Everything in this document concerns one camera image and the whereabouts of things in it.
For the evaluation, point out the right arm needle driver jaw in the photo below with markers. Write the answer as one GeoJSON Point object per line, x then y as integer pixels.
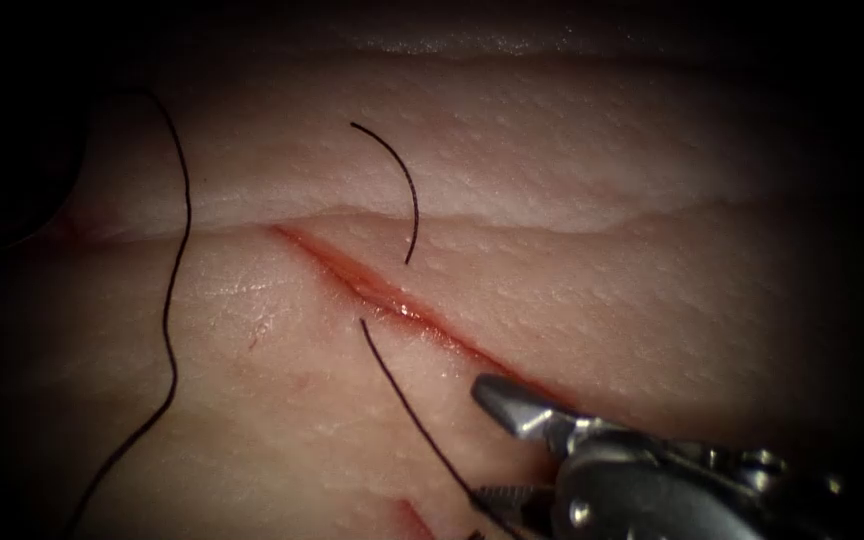
{"type": "Point", "coordinates": [514, 409]}
{"type": "Point", "coordinates": [522, 506]}

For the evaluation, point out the right arm needle driver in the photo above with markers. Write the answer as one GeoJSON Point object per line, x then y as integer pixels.
{"type": "Point", "coordinates": [642, 487]}

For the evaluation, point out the black thread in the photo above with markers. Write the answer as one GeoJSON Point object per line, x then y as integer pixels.
{"type": "Point", "coordinates": [415, 206]}

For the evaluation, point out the tissue pad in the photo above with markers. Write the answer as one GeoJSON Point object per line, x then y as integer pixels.
{"type": "Point", "coordinates": [567, 225]}

